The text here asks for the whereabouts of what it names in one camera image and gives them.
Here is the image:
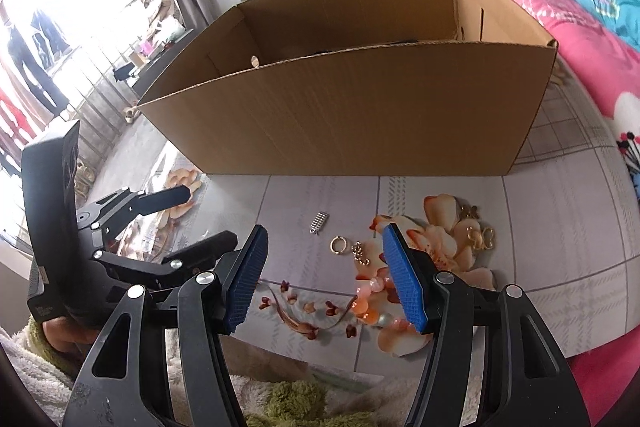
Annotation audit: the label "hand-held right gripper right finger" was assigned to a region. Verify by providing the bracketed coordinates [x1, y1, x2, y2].
[381, 222, 591, 427]

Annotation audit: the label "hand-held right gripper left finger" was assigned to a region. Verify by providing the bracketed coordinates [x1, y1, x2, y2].
[62, 223, 271, 427]

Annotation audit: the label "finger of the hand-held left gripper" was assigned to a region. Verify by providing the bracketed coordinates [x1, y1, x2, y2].
[131, 185, 193, 217]
[92, 230, 239, 280]

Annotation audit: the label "orange bead bracelet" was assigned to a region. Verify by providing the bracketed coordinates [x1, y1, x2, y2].
[350, 269, 406, 330]

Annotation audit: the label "brown cardboard box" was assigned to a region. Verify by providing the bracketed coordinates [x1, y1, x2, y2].
[136, 0, 558, 178]

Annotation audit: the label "person's left forearm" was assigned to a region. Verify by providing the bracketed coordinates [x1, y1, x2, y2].
[0, 314, 76, 390]

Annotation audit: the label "person's left hand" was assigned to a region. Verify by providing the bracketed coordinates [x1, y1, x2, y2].
[42, 314, 103, 355]

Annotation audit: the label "red hanging garment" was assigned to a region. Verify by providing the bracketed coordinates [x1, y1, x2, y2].
[0, 87, 27, 168]

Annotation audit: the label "metal railing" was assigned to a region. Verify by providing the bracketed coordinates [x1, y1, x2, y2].
[0, 57, 166, 248]

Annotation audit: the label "green fleece garment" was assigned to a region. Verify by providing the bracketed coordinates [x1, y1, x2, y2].
[247, 379, 346, 427]

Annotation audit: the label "dark hanging clothes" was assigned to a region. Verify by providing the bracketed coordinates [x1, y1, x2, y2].
[7, 9, 71, 118]

